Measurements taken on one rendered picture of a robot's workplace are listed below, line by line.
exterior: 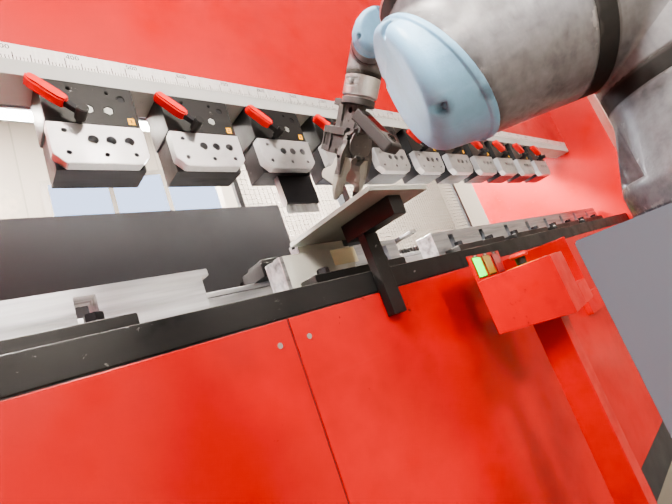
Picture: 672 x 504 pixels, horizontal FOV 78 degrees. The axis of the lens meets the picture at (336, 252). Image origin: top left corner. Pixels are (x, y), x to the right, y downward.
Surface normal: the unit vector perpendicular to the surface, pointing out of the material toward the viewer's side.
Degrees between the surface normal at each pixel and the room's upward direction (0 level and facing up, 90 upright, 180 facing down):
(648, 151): 72
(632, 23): 131
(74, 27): 90
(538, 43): 118
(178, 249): 90
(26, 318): 90
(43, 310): 90
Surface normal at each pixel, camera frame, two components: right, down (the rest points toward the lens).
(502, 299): -0.63, 0.07
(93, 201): 0.43, -0.34
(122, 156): 0.61, -0.38
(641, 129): -1.00, 0.02
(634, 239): -0.83, 0.20
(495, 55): 0.04, 0.29
